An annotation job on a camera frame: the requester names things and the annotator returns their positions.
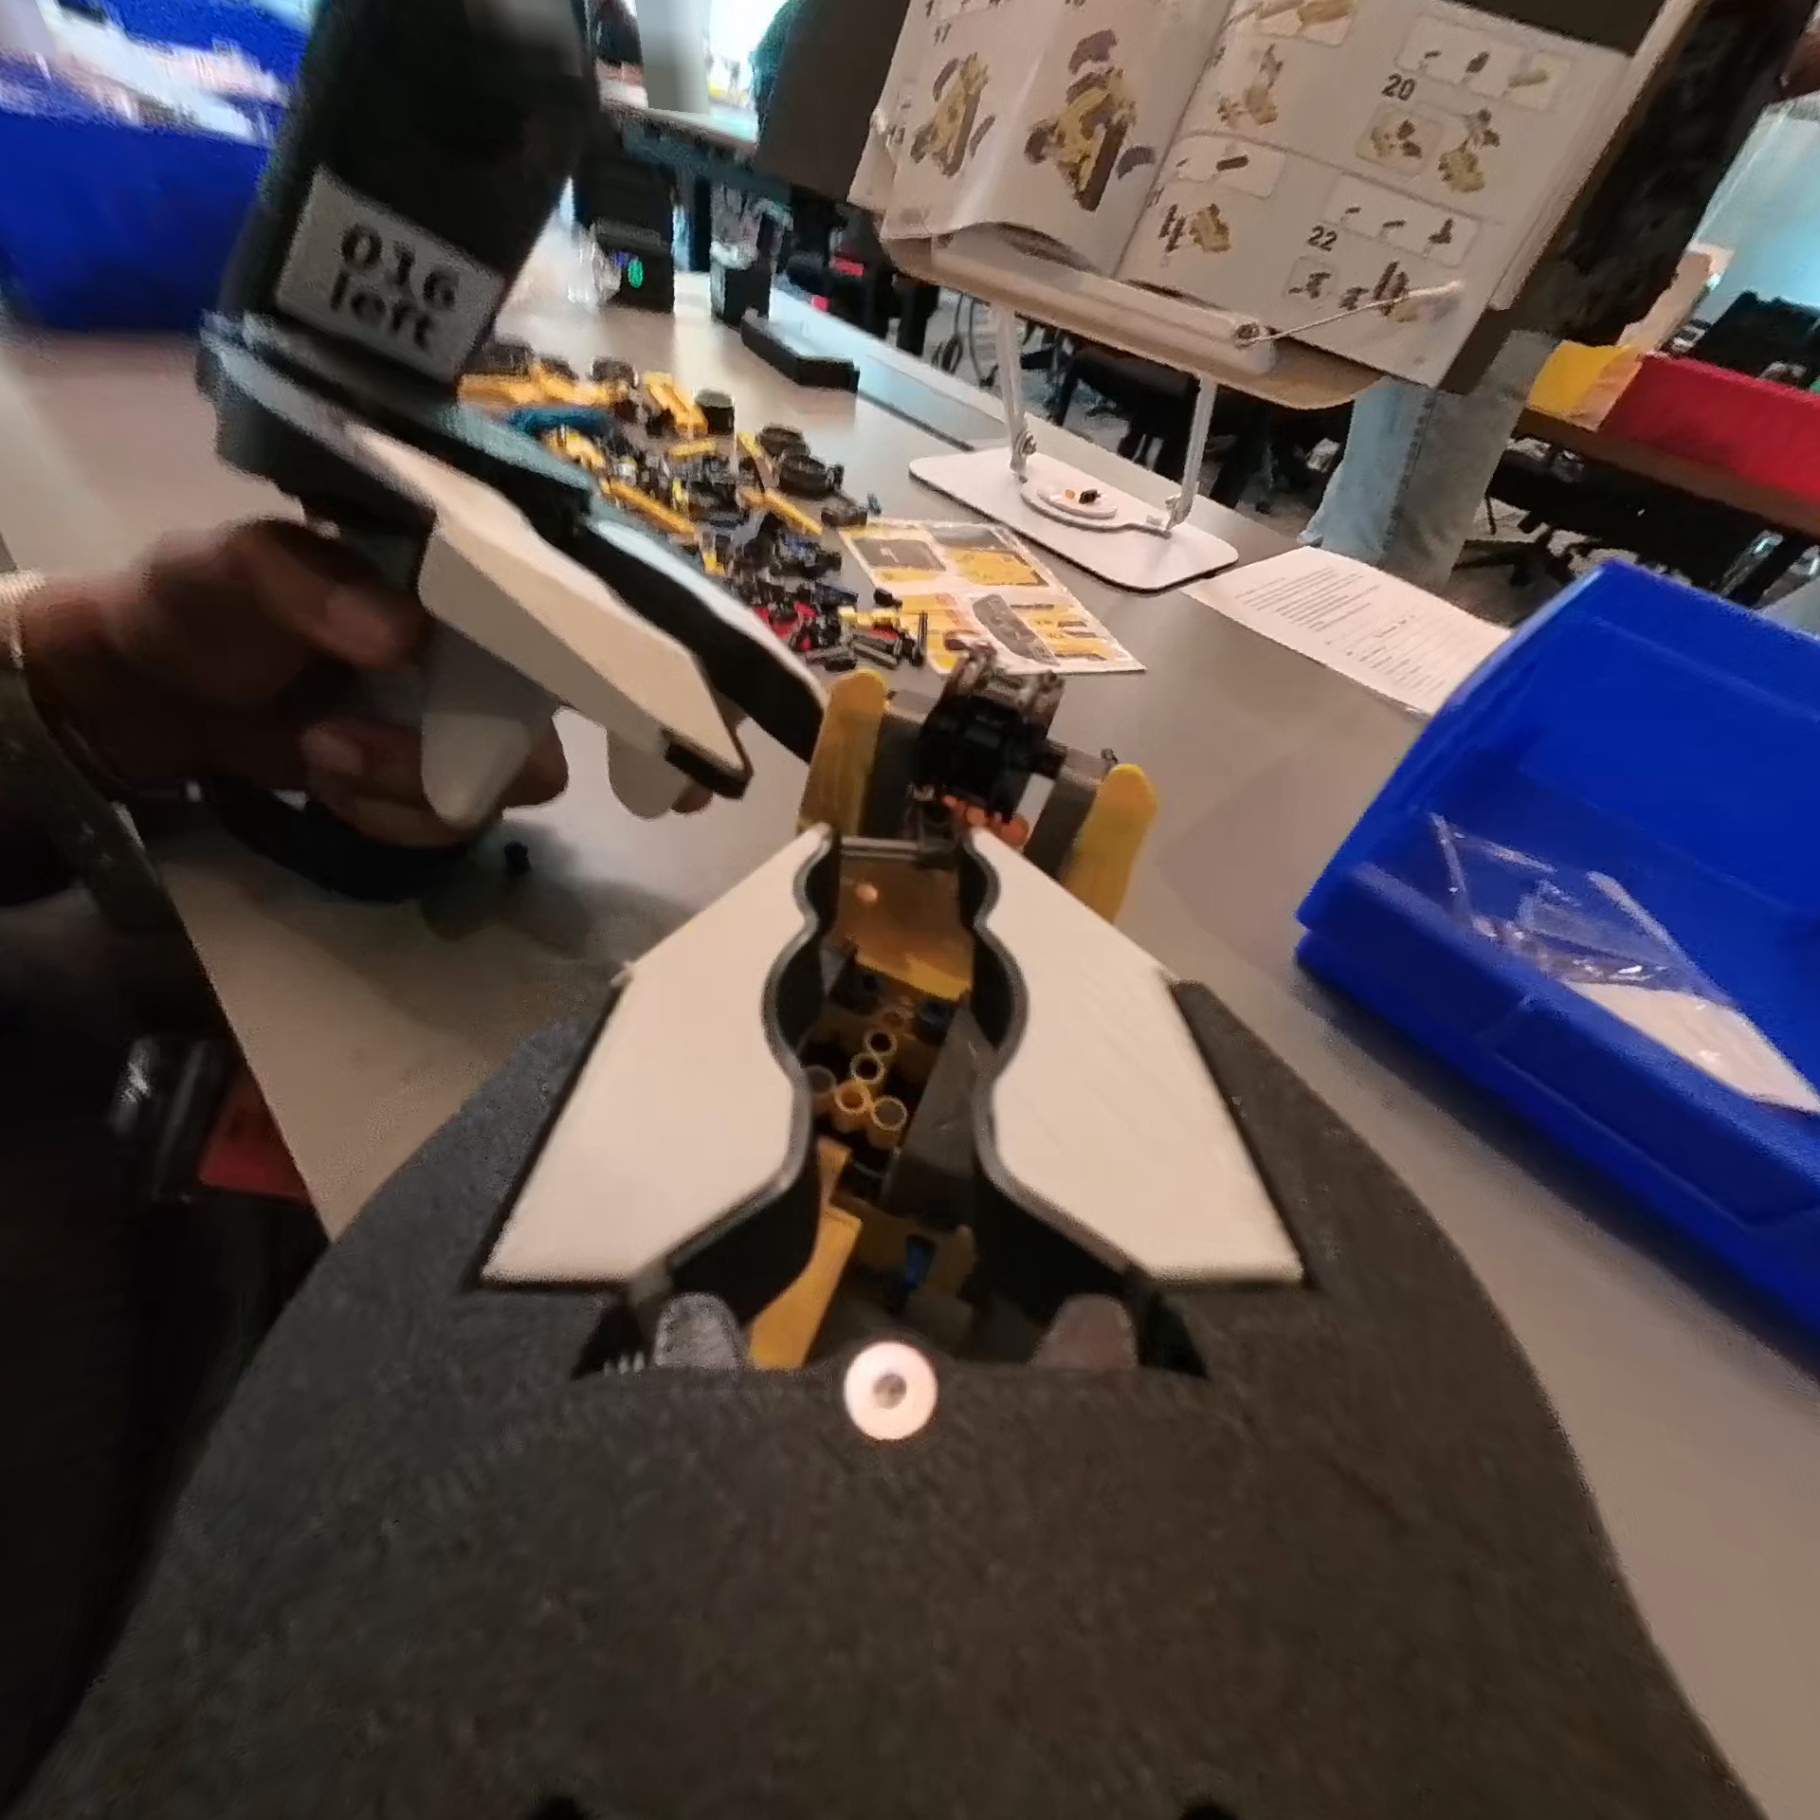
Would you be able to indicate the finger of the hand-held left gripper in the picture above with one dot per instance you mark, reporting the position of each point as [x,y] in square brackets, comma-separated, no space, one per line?
[739,654]
[556,627]

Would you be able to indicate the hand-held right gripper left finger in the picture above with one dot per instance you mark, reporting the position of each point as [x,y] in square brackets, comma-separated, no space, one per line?
[656,1138]

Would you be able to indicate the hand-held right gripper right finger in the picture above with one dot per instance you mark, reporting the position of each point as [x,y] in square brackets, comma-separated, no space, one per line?
[1138,1123]

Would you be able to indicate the yellow toy brick vehicle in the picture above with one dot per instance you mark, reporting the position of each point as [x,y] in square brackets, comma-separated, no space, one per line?
[847,754]

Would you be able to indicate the person's left forearm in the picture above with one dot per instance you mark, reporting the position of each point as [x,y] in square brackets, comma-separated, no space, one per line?
[43,824]

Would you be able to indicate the person's left hand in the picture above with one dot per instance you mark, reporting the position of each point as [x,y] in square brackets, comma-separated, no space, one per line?
[241,654]

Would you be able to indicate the pile of toy brick pieces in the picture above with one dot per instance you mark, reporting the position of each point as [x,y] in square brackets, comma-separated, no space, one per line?
[684,483]

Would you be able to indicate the black charger with green light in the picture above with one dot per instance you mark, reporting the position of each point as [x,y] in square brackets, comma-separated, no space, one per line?
[633,262]

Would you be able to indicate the yellow sticker sheet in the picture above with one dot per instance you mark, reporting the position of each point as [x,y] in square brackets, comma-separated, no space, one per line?
[996,596]

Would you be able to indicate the white book stand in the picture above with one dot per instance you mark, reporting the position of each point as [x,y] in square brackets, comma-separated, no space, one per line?
[996,490]

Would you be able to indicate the black power adapter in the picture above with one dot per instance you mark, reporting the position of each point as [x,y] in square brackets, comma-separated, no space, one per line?
[796,354]

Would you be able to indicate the blue plastic storage bin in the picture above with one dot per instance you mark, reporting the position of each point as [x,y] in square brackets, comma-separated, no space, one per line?
[1635,683]
[113,213]

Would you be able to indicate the small black box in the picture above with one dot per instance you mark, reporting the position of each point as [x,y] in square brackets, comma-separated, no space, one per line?
[739,284]

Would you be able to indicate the metal clip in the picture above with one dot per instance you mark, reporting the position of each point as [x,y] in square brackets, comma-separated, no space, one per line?
[173,1123]

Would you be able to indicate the clear plastic bag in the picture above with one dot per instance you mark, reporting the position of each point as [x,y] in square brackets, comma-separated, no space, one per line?
[1678,1022]

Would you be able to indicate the printed paper sheet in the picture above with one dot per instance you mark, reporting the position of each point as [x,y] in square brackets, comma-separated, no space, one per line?
[1350,611]

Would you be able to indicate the person's torso in dark sweater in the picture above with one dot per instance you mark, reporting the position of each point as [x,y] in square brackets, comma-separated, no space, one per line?
[85,1350]

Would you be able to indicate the open instruction booklet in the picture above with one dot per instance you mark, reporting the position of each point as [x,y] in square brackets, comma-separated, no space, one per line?
[1279,142]

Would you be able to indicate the red and yellow covered table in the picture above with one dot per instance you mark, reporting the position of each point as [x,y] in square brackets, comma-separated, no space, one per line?
[1721,406]

